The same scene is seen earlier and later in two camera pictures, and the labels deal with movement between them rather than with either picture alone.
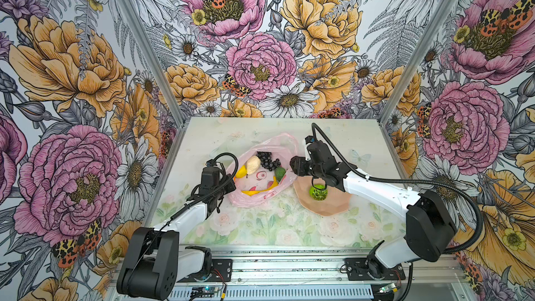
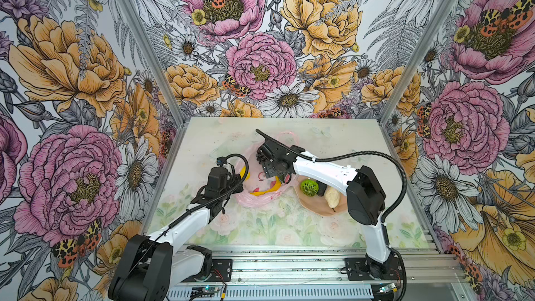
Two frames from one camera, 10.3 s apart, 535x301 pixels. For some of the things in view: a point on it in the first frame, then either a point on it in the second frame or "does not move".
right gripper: [299, 163] to [267, 168]
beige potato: [253, 164] to [332, 197]
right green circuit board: [391, 287] does not move
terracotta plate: [336, 201] does not move
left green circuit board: [203, 291] does not move
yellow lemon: [242, 172] does not move
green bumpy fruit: [318, 194] to [309, 187]
